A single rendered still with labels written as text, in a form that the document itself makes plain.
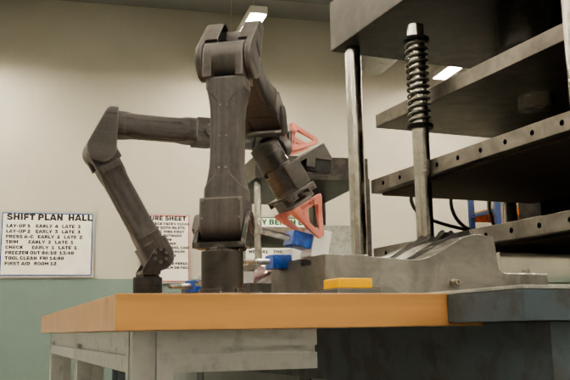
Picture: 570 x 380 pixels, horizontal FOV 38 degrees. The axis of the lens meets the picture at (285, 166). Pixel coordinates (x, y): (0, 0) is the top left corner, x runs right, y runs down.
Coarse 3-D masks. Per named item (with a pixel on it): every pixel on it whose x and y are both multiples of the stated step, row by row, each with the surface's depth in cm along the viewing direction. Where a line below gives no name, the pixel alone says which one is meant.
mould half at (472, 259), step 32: (320, 256) 150; (352, 256) 150; (384, 256) 182; (448, 256) 159; (480, 256) 161; (288, 288) 162; (320, 288) 149; (384, 288) 152; (416, 288) 155; (448, 288) 157
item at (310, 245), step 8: (264, 232) 153; (272, 232) 153; (280, 232) 154; (288, 232) 156; (296, 232) 154; (304, 232) 154; (328, 232) 156; (288, 240) 155; (296, 240) 153; (304, 240) 154; (312, 240) 155; (320, 240) 155; (328, 240) 156; (296, 248) 156; (304, 248) 155; (312, 248) 154; (320, 248) 155; (328, 248) 155; (304, 256) 156
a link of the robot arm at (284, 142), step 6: (282, 108) 154; (282, 114) 153; (282, 120) 153; (282, 126) 153; (246, 132) 155; (252, 132) 158; (258, 132) 157; (264, 132) 156; (270, 132) 155; (276, 132) 154; (282, 132) 154; (270, 138) 160; (282, 138) 162; (282, 144) 160; (288, 144) 163; (288, 150) 162; (288, 156) 165
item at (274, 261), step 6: (282, 252) 168; (288, 252) 166; (294, 252) 164; (300, 252) 165; (270, 258) 164; (276, 258) 163; (282, 258) 163; (288, 258) 164; (294, 258) 164; (300, 258) 165; (258, 264) 163; (264, 264) 164; (270, 264) 164; (276, 264) 163; (282, 264) 163
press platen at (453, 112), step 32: (544, 32) 224; (480, 64) 250; (512, 64) 236; (544, 64) 236; (448, 96) 267; (480, 96) 267; (512, 96) 268; (384, 128) 308; (448, 128) 310; (480, 128) 311; (512, 128) 312
